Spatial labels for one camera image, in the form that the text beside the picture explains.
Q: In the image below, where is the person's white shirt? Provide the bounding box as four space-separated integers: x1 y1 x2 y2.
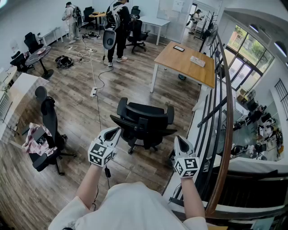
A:
48 181 209 230

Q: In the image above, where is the wooden top white-legged table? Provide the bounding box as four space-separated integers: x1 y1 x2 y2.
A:
149 40 216 94

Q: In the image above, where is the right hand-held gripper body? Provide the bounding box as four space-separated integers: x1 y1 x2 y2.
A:
173 135 200 178

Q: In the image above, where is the silver laptop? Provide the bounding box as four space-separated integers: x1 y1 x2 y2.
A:
0 91 13 122

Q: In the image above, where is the black railing with wooden handrail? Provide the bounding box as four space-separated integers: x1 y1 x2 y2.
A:
167 29 234 217

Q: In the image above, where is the dark round pedestal table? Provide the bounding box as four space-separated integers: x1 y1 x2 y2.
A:
24 45 54 80

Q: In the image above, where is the black cable with adapter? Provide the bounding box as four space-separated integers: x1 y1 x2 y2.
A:
98 48 115 90

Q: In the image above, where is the black mesh office chair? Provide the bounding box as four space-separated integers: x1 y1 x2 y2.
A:
125 19 151 54

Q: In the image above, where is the black standing fan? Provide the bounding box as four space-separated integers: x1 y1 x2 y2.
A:
199 22 219 53

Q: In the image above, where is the grey oval hanging device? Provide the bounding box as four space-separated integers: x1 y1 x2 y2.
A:
103 30 117 49

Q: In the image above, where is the black headrest office chair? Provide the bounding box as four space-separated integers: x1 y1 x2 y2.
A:
28 86 77 176

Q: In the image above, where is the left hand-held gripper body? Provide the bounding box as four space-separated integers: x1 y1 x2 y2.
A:
87 126 122 168

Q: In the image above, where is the person's left forearm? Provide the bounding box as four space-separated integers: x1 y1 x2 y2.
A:
75 163 106 211

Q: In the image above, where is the large black-framed window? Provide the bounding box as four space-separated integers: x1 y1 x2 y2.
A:
224 24 275 92

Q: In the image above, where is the white flat box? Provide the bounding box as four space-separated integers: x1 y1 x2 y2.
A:
189 55 207 68

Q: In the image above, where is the white rectangular table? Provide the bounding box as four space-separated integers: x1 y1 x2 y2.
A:
137 15 171 46

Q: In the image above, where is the yellow round table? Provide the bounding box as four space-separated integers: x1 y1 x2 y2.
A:
89 12 106 31

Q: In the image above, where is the black and white harness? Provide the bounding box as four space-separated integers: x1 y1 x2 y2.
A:
55 55 74 69
82 31 101 40

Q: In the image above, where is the black wall grille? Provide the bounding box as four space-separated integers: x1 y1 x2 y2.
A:
274 78 288 117

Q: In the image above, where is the thin black floor cable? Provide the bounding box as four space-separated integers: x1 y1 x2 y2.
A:
91 93 112 212

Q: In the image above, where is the frosted glass partition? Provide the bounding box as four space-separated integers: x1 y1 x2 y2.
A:
157 0 188 43

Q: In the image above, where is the black coat rack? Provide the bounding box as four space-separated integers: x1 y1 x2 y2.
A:
194 10 214 41

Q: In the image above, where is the large arched wall light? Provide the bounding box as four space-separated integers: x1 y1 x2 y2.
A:
274 40 288 57

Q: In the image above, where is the group of seated people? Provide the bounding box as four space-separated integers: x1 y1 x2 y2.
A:
230 89 285 161

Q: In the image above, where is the white extension cable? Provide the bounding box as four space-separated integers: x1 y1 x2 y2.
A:
64 39 98 88

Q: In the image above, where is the white low bench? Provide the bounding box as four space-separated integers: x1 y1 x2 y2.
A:
37 26 64 47

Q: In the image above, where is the person's right forearm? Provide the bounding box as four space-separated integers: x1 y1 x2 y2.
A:
180 176 206 218

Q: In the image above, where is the small black box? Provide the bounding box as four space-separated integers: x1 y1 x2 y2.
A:
32 127 49 146

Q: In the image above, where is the pink checkered cloth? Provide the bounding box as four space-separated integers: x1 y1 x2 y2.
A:
22 123 58 156

